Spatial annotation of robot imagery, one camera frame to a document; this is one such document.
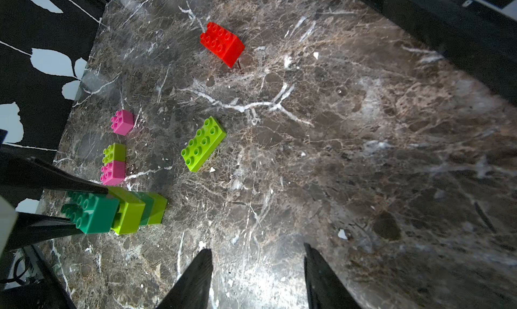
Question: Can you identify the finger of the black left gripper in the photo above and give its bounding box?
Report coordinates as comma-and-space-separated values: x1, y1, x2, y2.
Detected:
1, 151, 109, 195
4, 213, 83, 251

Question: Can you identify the lime green lego stack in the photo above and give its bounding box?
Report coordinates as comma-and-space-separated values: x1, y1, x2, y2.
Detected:
109, 187, 168, 235

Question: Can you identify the red lego brick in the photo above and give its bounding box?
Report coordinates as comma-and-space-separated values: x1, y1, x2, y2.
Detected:
200, 22, 245, 68

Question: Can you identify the pink 2x2 lego brick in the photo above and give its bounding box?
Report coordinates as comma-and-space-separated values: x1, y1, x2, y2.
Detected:
100, 160, 125, 186
110, 109, 134, 136

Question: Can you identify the lime 2x4 lego brick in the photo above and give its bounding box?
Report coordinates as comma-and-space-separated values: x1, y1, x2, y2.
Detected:
181, 117, 226, 173

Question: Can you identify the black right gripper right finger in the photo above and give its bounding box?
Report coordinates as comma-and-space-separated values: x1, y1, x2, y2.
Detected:
304, 243, 361, 309

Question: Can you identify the lime 2x2 lego brick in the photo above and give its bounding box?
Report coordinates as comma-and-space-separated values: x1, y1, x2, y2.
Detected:
102, 143, 127, 166

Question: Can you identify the dark green 2x4 lego brick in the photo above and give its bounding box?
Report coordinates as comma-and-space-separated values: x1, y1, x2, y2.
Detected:
61, 191, 120, 234

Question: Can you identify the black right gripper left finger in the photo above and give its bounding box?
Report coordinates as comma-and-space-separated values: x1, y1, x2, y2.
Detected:
156, 248, 214, 309

